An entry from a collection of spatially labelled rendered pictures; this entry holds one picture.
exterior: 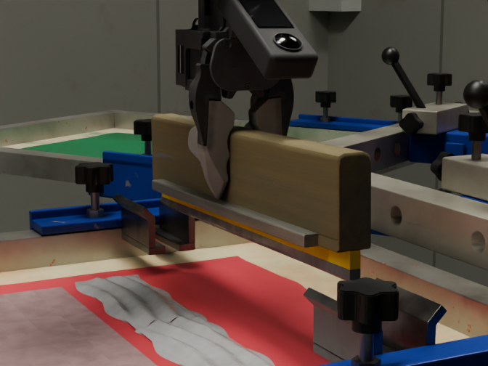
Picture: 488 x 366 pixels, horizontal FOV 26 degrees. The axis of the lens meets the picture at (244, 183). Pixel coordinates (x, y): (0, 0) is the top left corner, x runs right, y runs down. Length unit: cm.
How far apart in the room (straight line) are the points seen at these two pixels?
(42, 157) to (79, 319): 77
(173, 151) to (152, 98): 330
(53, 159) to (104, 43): 252
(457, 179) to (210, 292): 29
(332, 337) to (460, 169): 38
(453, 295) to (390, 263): 11
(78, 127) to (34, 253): 111
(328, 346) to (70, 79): 340
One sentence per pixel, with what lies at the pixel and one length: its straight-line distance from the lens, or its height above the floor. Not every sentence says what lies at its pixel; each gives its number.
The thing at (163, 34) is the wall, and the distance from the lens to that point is 439.
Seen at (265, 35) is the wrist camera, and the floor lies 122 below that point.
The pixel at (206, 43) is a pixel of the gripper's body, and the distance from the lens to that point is 94.
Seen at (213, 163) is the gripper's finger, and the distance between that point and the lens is 94.
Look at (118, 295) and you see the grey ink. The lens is 105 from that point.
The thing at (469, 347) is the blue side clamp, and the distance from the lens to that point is 78.
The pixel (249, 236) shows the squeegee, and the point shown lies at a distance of 95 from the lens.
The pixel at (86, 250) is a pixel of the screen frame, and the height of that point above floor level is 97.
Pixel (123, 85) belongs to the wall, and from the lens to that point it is 428.
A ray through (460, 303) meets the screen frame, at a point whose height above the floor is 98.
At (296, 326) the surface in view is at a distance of 96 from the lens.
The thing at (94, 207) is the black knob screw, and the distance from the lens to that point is 121.
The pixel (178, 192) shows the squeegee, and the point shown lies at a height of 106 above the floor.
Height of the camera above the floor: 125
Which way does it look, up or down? 10 degrees down
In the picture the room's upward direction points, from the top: straight up
